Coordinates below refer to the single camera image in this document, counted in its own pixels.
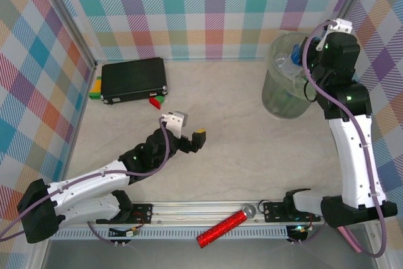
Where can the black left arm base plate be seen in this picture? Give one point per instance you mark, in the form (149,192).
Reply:
(141,212)

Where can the green mesh waste bin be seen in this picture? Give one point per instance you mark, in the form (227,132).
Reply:
(277,92)

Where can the aluminium frame rail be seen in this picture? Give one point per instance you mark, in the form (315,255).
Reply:
(189,212)

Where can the aluminium frame post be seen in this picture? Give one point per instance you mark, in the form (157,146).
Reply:
(69,23)
(349,1)

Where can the black hard case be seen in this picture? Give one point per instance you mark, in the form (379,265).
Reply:
(132,80)

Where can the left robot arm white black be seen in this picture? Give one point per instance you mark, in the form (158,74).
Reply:
(88,180)

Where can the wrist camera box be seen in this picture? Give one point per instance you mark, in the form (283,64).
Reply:
(341,26)
(174,121)

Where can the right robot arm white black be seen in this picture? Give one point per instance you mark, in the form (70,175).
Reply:
(352,155)

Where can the pink toy microphone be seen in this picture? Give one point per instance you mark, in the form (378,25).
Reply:
(352,240)

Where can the small green toy block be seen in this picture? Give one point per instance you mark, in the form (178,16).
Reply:
(160,99)

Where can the yellow green toy block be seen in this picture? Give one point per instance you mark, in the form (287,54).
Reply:
(95,91)

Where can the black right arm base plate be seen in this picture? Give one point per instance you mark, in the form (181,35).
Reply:
(274,210)

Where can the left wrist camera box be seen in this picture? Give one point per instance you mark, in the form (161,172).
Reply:
(174,121)

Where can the clear bottle blue label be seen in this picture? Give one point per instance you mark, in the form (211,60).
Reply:
(288,61)

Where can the red glitter toy microphone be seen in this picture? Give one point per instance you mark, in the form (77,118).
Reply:
(223,226)

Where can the red toy block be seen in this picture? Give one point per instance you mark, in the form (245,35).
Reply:
(155,102)

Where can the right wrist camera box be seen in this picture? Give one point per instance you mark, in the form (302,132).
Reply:
(341,26)

